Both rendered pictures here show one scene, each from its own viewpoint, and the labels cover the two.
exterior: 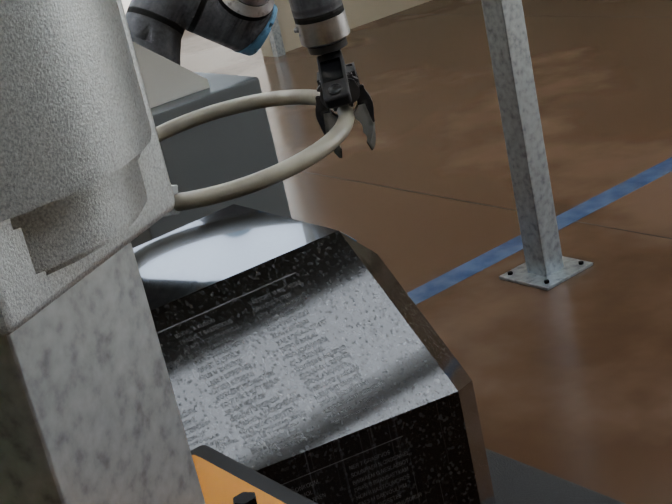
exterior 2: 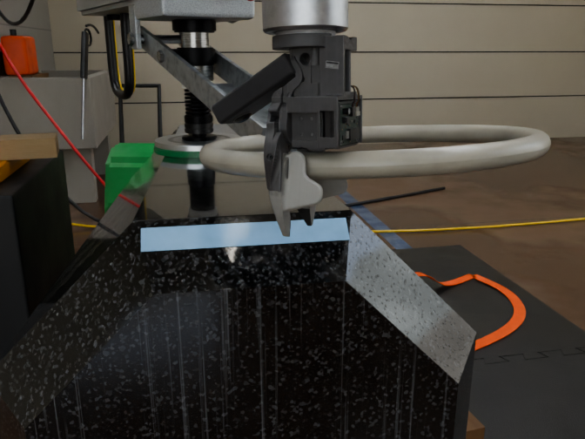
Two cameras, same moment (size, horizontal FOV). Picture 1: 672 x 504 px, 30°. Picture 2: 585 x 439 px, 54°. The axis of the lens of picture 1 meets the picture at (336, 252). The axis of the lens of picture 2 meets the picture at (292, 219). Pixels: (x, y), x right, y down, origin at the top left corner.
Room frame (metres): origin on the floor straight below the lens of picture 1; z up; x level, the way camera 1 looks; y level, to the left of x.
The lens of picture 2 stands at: (2.44, -0.66, 1.05)
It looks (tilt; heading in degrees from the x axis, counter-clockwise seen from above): 17 degrees down; 113
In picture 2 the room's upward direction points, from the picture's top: straight up
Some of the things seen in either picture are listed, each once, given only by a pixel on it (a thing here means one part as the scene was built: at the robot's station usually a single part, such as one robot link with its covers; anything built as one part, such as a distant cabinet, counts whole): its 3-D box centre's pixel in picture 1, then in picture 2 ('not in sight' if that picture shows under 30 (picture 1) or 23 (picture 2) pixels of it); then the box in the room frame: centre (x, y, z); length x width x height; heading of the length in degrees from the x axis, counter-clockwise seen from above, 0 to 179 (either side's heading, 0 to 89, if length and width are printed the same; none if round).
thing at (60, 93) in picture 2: not in sight; (65, 131); (-0.81, 2.70, 0.43); 1.30 x 0.62 x 0.86; 123
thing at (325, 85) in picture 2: (335, 72); (312, 94); (2.22, -0.07, 1.00); 0.09 x 0.08 x 0.12; 175
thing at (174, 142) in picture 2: not in sight; (199, 141); (1.70, 0.54, 0.83); 0.21 x 0.21 x 0.01
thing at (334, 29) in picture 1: (321, 30); (306, 14); (2.21, -0.06, 1.08); 0.10 x 0.09 x 0.05; 85
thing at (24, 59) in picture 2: not in sight; (22, 54); (-0.92, 2.48, 1.00); 0.50 x 0.22 x 0.33; 123
